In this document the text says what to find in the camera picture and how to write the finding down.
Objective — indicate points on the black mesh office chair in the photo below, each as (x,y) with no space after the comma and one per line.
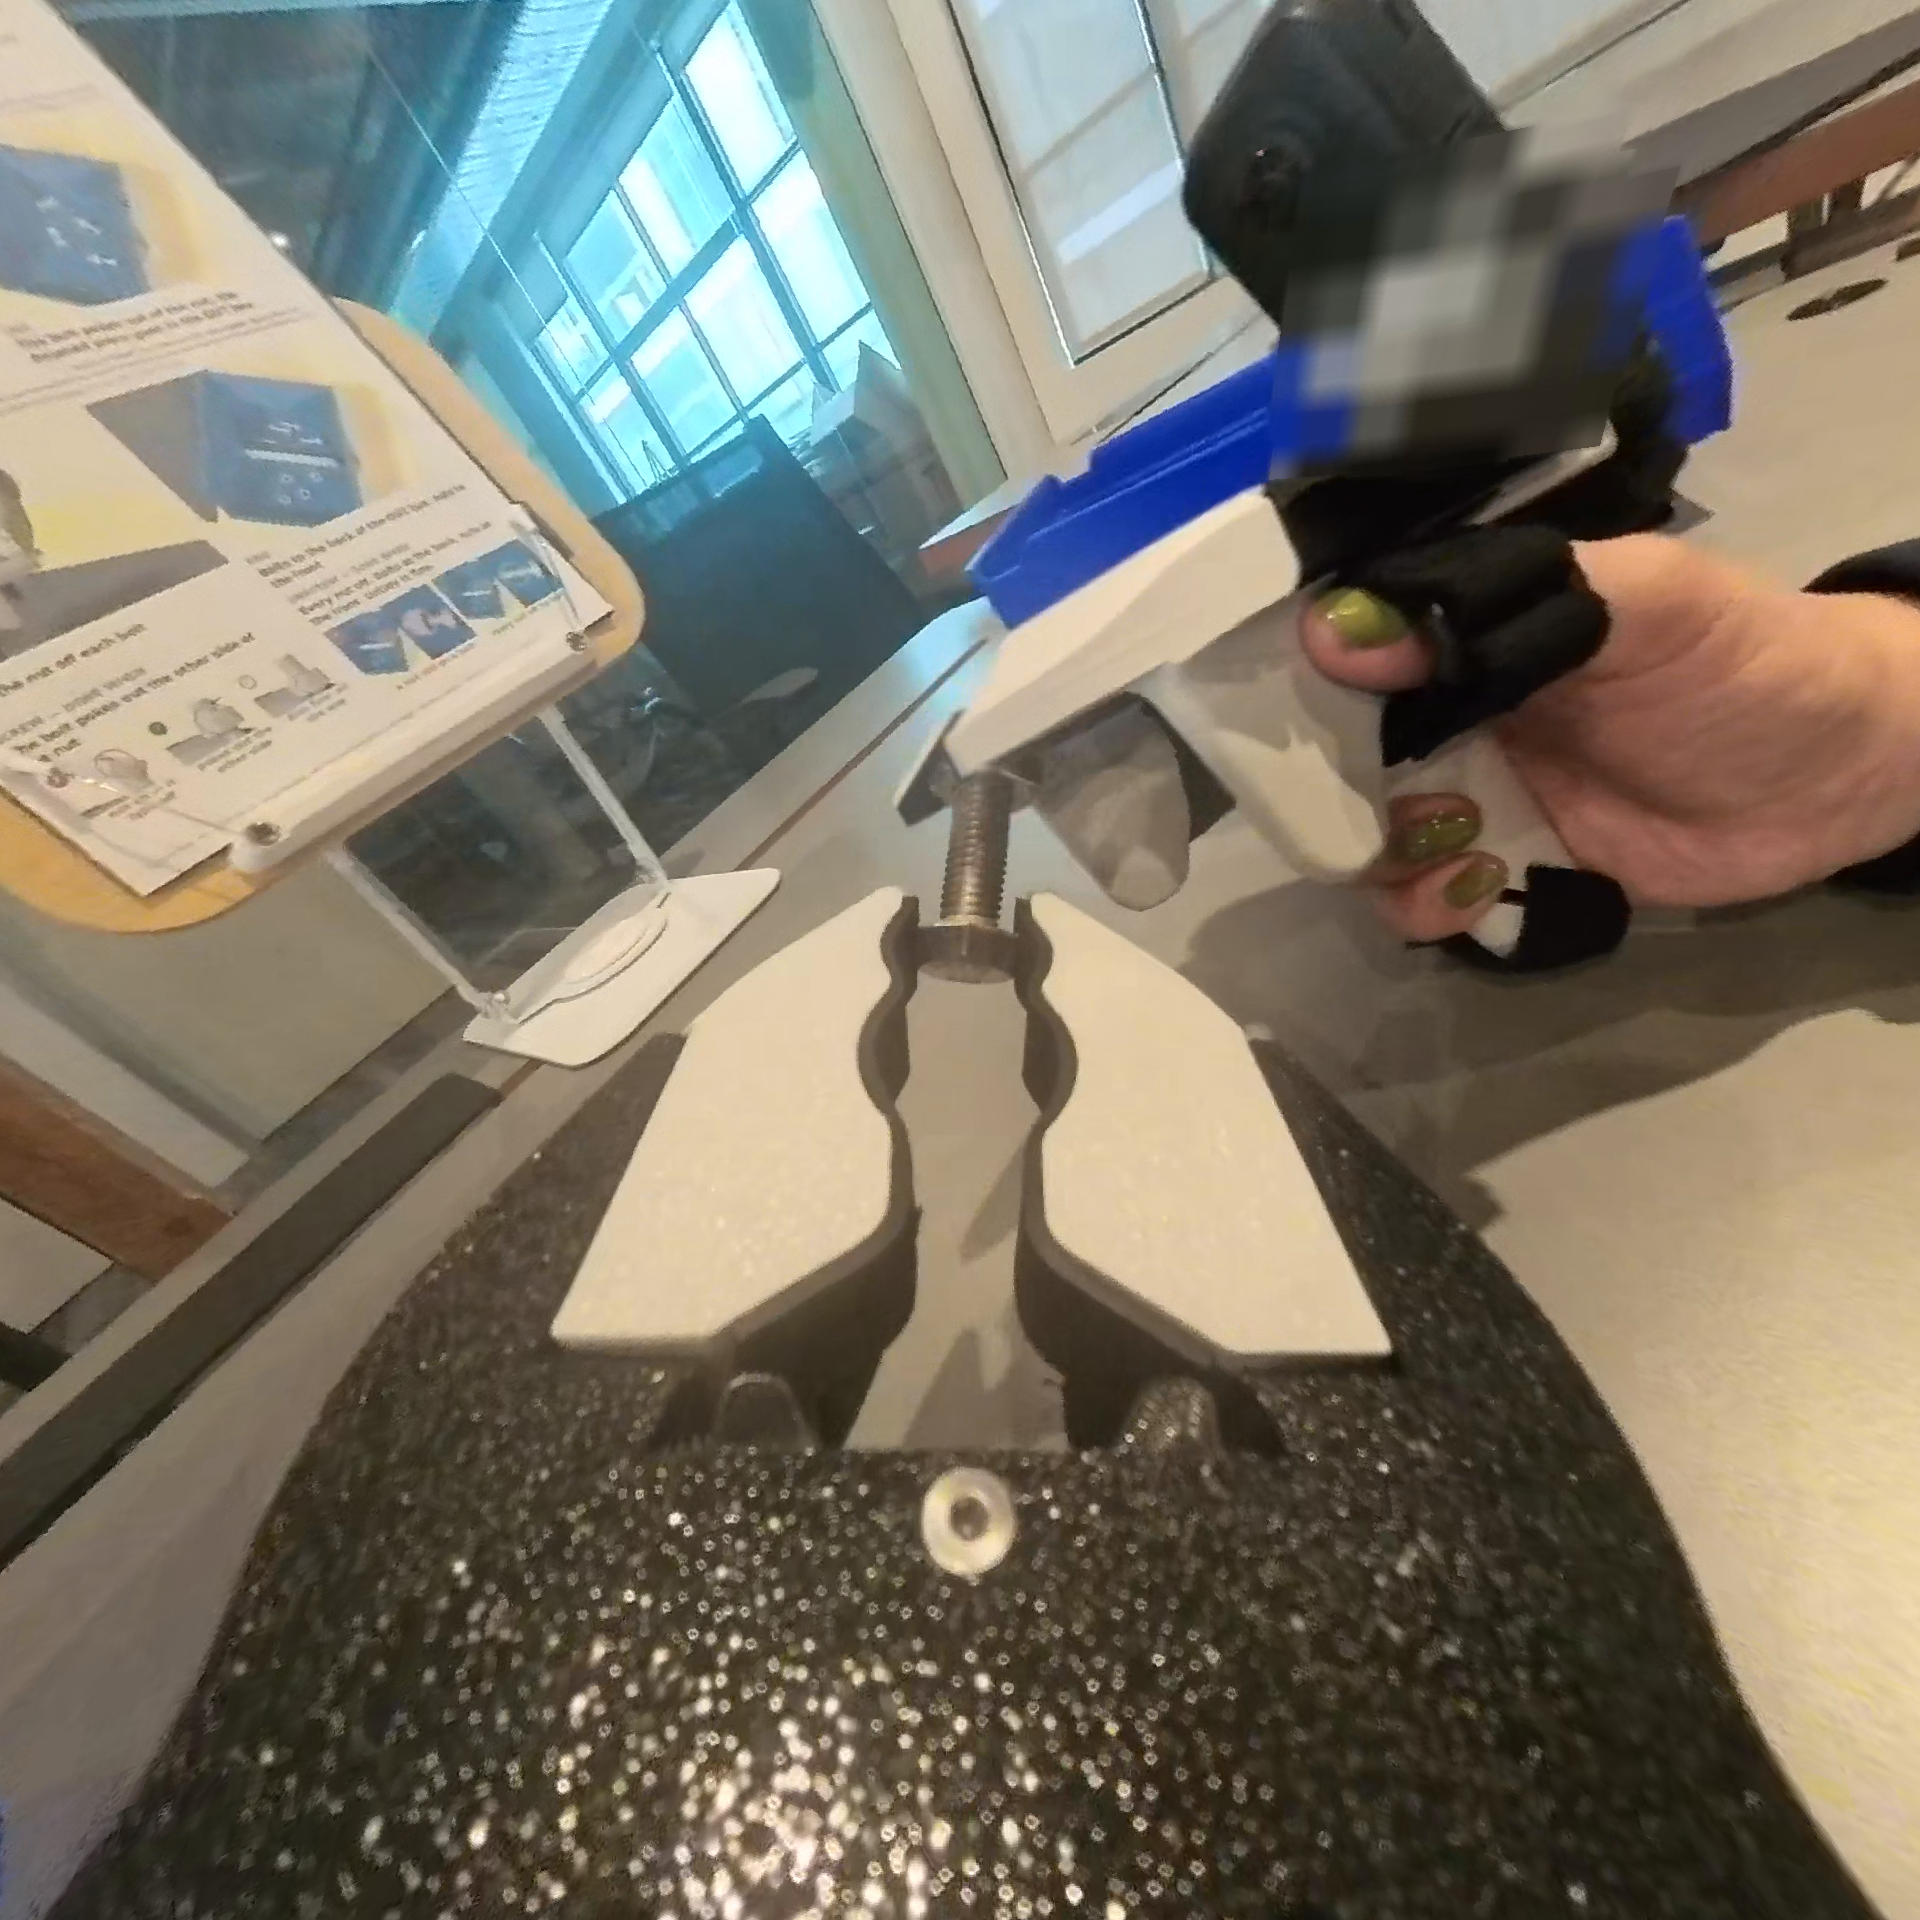
(749,586)

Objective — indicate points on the rounded wooden board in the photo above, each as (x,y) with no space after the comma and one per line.
(106,886)

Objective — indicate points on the wooden post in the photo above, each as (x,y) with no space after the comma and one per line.
(106,1185)

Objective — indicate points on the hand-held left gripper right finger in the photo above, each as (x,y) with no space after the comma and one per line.
(1201,1185)

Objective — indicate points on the white framed glass panel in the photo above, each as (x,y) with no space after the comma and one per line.
(1109,182)

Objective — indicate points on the steel bolt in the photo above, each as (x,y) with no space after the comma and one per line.
(973,870)

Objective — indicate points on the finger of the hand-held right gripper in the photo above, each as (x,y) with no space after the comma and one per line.
(1141,615)
(1131,820)

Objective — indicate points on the brown wooden table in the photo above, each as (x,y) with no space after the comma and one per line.
(1799,165)

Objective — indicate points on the blue plastic bin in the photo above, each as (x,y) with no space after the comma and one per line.
(1141,464)

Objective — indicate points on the pale cardboard box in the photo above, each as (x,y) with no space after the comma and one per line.
(885,429)

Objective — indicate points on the gridded window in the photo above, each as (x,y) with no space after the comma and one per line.
(690,254)

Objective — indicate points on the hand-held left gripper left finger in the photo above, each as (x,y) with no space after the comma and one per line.
(749,1170)

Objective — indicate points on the printed instruction sheet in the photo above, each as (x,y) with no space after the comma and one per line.
(180,375)

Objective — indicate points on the person's right hand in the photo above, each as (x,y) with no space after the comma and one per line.
(1724,735)

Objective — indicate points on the grey wood-edged table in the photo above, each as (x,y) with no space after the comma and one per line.
(973,529)

